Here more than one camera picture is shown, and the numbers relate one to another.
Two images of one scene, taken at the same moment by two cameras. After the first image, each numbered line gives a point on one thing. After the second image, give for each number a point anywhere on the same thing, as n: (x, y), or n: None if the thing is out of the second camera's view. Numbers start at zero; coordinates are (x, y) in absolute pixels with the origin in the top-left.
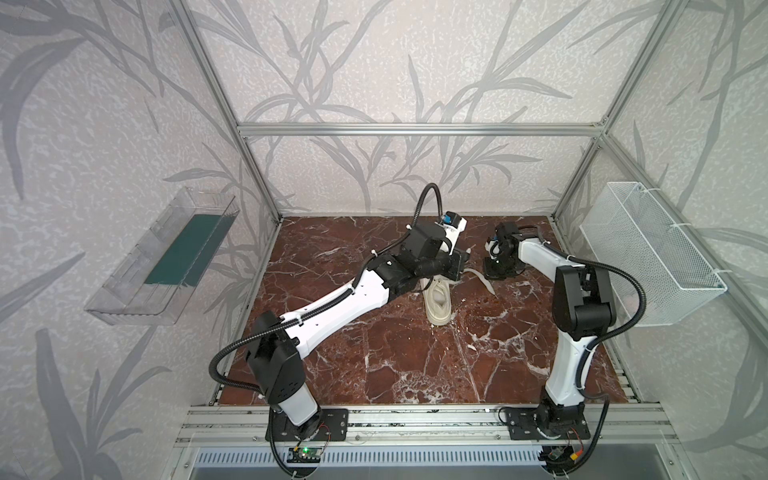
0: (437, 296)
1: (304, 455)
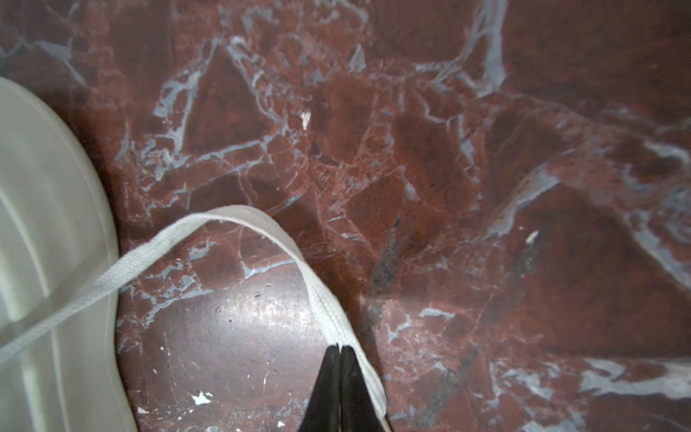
0: (58, 239)
1: None
